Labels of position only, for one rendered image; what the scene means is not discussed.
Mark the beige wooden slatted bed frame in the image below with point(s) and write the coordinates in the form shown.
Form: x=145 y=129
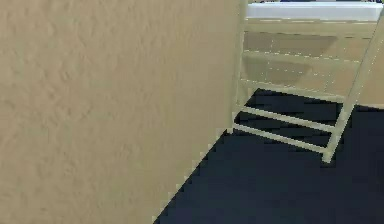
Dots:
x=347 y=110

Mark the white bed mattress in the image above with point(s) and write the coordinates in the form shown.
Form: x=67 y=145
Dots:
x=313 y=10

